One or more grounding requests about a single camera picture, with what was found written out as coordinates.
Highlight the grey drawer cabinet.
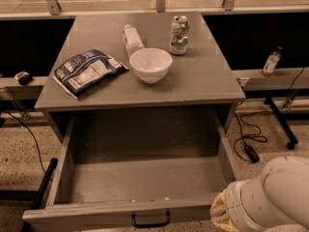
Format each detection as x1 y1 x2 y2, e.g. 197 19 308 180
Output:
34 11 247 144

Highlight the white bowl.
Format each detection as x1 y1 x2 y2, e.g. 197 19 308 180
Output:
129 48 173 84

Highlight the black right wheeled leg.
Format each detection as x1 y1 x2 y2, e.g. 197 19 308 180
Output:
264 97 298 150

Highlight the clear plastic water bottle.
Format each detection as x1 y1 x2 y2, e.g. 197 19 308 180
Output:
123 24 144 57

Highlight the black top drawer handle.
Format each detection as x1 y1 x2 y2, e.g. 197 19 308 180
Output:
131 211 171 229

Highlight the black round tape measure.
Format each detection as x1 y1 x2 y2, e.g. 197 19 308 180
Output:
14 72 33 85

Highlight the black left table leg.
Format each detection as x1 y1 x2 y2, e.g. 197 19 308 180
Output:
0 158 58 232

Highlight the green bottle on ledge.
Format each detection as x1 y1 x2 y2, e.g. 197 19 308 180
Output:
262 46 282 77

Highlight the green white soda can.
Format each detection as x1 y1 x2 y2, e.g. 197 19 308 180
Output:
169 15 190 55

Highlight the blue white chip bag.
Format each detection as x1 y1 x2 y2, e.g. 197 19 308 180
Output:
53 49 128 100

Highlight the black left floor cable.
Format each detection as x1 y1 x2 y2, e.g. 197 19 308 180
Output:
2 109 48 176

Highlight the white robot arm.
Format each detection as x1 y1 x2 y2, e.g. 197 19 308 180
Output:
210 156 309 232

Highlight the grey top drawer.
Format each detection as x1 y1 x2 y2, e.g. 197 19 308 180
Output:
23 109 239 232

